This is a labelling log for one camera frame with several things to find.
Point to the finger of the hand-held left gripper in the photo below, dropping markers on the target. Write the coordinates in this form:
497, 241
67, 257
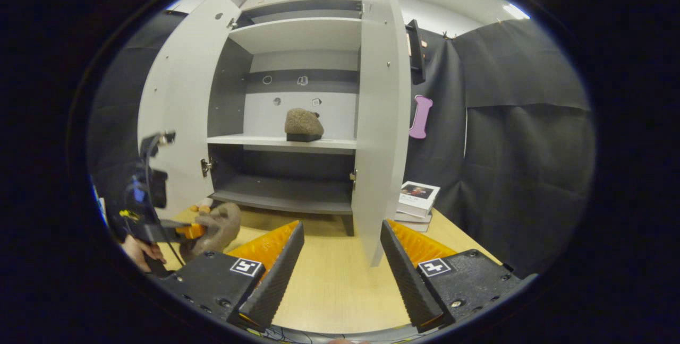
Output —
190, 231

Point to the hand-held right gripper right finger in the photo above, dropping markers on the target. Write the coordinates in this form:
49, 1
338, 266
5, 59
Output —
406, 280

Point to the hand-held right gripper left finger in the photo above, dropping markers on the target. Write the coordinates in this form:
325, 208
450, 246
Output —
276, 280

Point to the brown fuzzy shoe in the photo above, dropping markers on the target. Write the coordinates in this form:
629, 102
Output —
220, 227
304, 123

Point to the grey cabinet door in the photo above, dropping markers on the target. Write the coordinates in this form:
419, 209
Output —
380, 121
180, 94

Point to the grey shoe cabinet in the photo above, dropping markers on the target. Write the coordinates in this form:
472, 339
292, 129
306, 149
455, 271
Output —
297, 33

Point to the black backdrop cloth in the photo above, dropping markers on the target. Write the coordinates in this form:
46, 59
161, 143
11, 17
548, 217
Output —
114, 110
531, 174
443, 147

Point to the small ceiling light panel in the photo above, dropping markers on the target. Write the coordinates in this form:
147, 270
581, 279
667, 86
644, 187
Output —
516, 11

